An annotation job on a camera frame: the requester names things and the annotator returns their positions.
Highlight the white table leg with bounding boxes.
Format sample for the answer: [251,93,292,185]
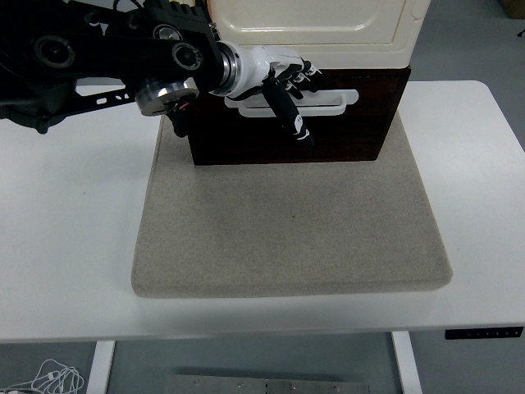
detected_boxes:
[84,340,116,394]
[390,331,423,394]

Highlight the white cable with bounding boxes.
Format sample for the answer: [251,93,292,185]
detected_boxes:
[0,358,85,394]

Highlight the cream plastic cabinet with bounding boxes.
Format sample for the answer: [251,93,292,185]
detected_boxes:
[206,0,431,71]

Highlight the cardboard box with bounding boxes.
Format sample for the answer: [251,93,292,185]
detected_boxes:
[500,0,525,20]

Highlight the white drawer handle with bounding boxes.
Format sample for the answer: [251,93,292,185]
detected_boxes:
[224,88,360,121]

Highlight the dark wooden drawer chest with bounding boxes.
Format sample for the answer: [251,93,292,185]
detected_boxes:
[186,65,413,167]

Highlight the dark wooden drawer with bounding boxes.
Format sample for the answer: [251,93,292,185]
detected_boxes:
[190,68,402,121]

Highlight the black table control panel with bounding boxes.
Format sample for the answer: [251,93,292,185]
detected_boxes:
[445,326,525,341]

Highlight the beige fabric mat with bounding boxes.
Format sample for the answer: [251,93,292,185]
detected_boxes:
[130,98,454,299]

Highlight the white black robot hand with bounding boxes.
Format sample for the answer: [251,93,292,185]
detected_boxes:
[225,44,330,149]

